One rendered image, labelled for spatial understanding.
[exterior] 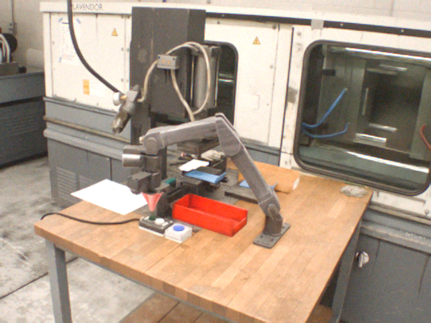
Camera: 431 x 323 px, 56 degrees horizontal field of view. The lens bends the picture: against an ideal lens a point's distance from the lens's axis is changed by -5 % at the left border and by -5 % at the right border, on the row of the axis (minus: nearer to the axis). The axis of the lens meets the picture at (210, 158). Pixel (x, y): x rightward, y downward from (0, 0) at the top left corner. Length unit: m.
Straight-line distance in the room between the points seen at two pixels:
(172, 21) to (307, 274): 1.03
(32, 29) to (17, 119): 2.81
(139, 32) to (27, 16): 5.67
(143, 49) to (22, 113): 3.13
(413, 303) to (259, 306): 1.30
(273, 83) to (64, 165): 1.87
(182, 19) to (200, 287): 0.96
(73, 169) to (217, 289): 2.32
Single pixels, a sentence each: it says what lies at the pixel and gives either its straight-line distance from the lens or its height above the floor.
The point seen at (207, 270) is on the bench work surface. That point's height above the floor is 0.90.
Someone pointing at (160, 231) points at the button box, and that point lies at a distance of 1.47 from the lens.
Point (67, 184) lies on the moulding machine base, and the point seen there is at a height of 0.30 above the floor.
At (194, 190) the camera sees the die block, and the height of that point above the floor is 0.96.
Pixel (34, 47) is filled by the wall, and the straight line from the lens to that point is 7.26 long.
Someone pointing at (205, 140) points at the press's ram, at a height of 1.14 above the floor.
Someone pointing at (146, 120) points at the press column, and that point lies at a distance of 1.79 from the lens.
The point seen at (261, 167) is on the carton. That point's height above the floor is 0.95.
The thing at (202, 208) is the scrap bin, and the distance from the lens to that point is 1.65.
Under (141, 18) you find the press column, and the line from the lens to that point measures 1.76.
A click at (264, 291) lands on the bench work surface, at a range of 1.25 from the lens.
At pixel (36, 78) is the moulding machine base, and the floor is 0.91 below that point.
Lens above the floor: 1.63
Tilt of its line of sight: 19 degrees down
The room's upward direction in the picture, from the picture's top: 3 degrees clockwise
